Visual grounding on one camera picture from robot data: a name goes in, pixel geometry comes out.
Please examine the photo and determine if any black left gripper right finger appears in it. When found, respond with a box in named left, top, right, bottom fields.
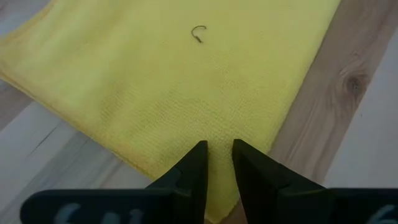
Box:
left=231, top=138, right=328, bottom=224

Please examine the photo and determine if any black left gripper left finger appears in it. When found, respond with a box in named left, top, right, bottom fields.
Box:
left=146, top=139, right=209, bottom=224

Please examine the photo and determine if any yellow microfiber towel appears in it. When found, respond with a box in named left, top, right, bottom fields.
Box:
left=0, top=0, right=343, bottom=223

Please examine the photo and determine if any dark curled thread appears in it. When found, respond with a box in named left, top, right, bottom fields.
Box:
left=190, top=24, right=208, bottom=44

